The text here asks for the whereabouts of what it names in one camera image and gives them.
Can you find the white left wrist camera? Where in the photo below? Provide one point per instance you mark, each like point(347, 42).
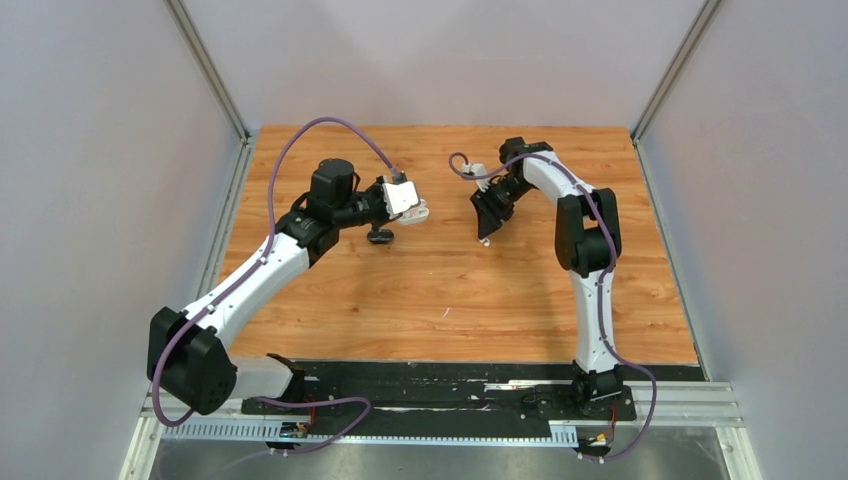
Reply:
point(400, 197)

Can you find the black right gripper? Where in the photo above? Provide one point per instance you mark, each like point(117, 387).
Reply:
point(491, 213)

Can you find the right aluminium corner post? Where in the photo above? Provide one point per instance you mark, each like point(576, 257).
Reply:
point(692, 38)

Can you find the white earbud charging case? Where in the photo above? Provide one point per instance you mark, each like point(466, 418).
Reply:
point(415, 215)

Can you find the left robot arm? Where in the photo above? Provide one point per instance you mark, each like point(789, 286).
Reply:
point(188, 348)

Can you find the aluminium frame rail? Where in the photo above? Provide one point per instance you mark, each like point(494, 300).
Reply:
point(696, 397)

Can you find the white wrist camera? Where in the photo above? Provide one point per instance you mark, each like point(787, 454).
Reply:
point(474, 171)
point(400, 197)

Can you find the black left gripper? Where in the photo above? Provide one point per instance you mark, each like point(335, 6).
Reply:
point(377, 188)

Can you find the black earbud charging case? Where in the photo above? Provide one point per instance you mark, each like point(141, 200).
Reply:
point(380, 236)

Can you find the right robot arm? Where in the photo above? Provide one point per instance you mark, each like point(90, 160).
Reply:
point(587, 244)

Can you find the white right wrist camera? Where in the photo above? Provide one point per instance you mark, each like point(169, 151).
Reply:
point(474, 171)

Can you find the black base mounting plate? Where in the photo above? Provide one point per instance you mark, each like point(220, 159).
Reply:
point(334, 394)

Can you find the left aluminium corner post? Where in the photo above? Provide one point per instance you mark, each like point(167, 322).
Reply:
point(193, 39)

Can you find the aluminium corner post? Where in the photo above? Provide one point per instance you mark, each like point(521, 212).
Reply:
point(193, 39)
point(692, 38)

